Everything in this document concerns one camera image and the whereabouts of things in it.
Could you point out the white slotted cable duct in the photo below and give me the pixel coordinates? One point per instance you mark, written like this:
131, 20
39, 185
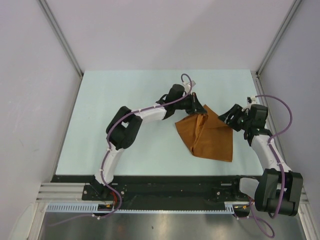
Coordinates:
95, 208

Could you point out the left aluminium corner post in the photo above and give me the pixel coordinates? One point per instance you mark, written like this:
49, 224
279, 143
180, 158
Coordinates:
55, 26

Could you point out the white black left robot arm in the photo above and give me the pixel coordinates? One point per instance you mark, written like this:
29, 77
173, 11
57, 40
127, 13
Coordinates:
125, 125

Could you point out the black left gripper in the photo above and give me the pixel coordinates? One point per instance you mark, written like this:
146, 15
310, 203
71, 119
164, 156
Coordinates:
195, 107

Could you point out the right aluminium corner post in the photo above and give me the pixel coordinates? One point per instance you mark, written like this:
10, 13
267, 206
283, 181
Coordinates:
279, 35

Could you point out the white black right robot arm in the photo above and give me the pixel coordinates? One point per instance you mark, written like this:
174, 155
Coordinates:
278, 190

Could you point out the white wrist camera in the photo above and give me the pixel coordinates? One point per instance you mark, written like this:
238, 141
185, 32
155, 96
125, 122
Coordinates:
251, 100
188, 85

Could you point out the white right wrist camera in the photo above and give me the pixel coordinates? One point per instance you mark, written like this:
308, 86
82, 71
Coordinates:
251, 100

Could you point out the orange cloth napkin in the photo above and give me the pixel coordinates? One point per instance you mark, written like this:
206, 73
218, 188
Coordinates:
206, 136

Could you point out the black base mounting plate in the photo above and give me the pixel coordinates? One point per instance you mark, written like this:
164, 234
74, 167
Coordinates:
160, 193

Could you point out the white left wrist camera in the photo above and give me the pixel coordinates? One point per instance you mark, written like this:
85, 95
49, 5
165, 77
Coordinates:
188, 85

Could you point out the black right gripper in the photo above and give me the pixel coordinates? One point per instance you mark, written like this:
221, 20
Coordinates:
236, 110

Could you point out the aluminium corner post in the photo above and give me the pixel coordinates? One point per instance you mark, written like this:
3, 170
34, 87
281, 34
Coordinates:
55, 26
279, 35

